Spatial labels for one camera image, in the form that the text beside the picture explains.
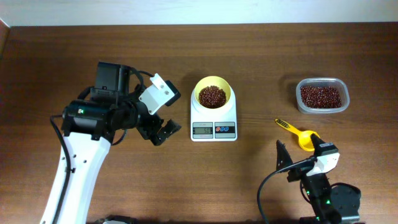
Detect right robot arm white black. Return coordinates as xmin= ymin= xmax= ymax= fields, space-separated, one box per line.
xmin=276 ymin=134 xmax=361 ymax=223

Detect red beans in bowl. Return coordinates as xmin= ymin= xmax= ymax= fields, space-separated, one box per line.
xmin=199 ymin=85 xmax=226 ymax=109

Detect white digital kitchen scale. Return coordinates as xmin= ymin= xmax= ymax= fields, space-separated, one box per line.
xmin=190 ymin=86 xmax=238 ymax=142

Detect red beans in container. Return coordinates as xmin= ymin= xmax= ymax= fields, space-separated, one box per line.
xmin=300 ymin=86 xmax=342 ymax=109

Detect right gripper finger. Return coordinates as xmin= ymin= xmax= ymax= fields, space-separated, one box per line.
xmin=310 ymin=133 xmax=325 ymax=149
xmin=276 ymin=140 xmax=293 ymax=170

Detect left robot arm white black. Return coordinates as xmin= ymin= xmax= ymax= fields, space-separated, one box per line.
xmin=41 ymin=62 xmax=181 ymax=223

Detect clear plastic container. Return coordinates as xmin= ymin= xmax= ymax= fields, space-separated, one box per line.
xmin=296 ymin=78 xmax=350 ymax=114

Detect yellow measuring scoop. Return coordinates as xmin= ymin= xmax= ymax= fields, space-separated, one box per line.
xmin=274 ymin=118 xmax=319 ymax=152

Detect yellow plastic bowl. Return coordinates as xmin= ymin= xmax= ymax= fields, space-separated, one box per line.
xmin=193 ymin=76 xmax=232 ymax=110

